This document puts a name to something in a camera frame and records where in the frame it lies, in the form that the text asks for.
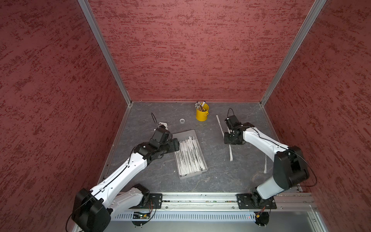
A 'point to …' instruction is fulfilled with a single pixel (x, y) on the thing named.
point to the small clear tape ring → (182, 123)
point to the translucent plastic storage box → (181, 136)
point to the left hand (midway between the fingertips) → (172, 147)
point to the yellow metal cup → (202, 116)
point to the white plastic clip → (164, 124)
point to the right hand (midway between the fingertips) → (228, 143)
